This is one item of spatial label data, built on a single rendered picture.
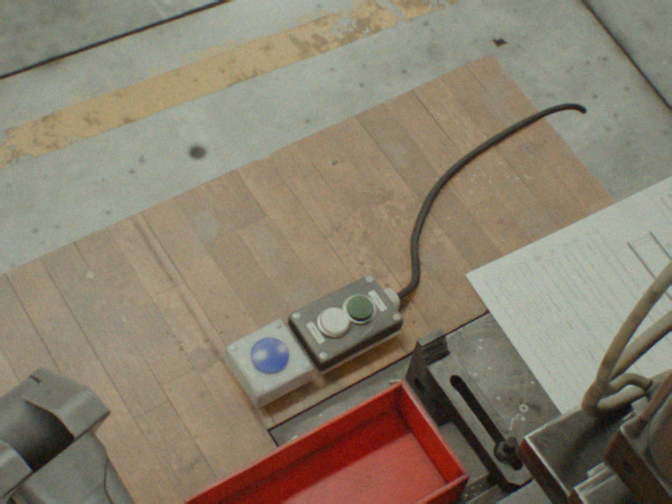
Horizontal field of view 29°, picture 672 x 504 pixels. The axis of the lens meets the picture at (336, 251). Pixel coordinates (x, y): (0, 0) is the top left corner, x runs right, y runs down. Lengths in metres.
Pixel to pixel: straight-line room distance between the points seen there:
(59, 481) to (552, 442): 0.44
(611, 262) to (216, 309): 0.45
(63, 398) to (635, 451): 0.41
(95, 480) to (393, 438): 0.53
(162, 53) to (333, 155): 1.29
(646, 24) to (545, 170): 1.48
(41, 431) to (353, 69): 1.92
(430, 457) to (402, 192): 0.33
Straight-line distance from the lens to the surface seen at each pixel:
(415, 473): 1.34
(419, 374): 1.35
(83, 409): 0.89
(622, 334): 0.88
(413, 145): 1.55
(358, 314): 1.37
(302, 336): 1.37
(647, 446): 0.99
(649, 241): 1.54
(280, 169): 1.51
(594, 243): 1.52
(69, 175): 2.60
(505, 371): 1.41
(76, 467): 0.88
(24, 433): 0.94
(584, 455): 1.12
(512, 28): 2.92
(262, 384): 1.34
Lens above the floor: 2.14
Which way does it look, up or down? 58 degrees down
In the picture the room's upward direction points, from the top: 10 degrees clockwise
